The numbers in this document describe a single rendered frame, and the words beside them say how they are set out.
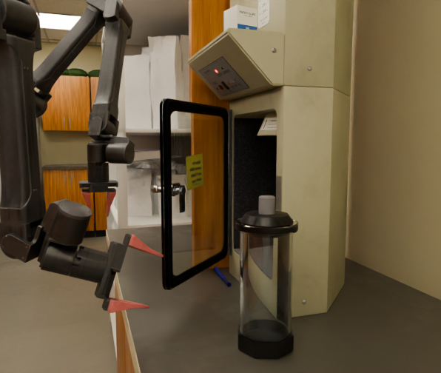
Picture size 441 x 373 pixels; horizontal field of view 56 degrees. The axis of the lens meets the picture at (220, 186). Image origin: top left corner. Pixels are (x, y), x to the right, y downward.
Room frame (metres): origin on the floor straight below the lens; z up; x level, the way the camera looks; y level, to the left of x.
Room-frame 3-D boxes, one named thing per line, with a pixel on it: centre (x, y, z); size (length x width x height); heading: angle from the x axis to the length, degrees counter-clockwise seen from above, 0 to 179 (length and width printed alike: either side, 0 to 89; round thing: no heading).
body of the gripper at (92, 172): (1.15, 0.34, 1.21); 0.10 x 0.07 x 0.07; 110
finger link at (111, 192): (1.16, 0.33, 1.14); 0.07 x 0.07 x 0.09; 20
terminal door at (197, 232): (0.97, 0.05, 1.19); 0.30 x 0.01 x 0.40; 154
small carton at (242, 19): (0.88, -0.04, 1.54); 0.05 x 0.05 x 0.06; 32
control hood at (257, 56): (0.95, -0.02, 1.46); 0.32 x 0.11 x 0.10; 18
